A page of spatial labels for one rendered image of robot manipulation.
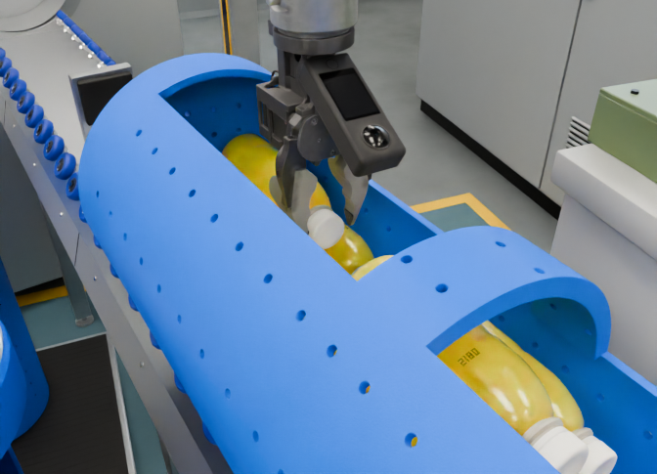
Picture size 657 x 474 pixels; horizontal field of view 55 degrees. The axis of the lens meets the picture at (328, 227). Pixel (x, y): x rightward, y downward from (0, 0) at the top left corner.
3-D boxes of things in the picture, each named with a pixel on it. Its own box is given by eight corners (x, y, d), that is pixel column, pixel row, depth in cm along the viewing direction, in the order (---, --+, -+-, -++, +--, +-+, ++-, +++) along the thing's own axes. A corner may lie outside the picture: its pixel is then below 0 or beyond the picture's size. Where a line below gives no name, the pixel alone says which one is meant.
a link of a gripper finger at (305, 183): (277, 222, 68) (292, 142, 64) (306, 249, 64) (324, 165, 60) (251, 225, 66) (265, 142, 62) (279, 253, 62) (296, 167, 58)
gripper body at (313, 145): (322, 122, 67) (320, 6, 60) (369, 154, 61) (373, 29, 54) (257, 141, 64) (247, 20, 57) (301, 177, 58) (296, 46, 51)
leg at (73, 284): (91, 313, 215) (44, 149, 180) (96, 323, 211) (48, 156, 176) (73, 320, 213) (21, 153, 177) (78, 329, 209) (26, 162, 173)
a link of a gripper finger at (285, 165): (307, 198, 63) (325, 115, 59) (316, 206, 62) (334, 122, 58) (266, 202, 60) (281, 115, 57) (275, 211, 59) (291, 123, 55)
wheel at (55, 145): (61, 133, 110) (50, 129, 109) (67, 144, 107) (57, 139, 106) (50, 155, 111) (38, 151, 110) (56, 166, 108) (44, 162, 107)
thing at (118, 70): (142, 143, 118) (127, 62, 109) (150, 151, 115) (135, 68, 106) (87, 156, 113) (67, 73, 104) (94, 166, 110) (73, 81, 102)
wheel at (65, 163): (72, 150, 105) (61, 147, 104) (80, 161, 102) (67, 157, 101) (61, 174, 106) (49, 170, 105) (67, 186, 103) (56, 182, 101)
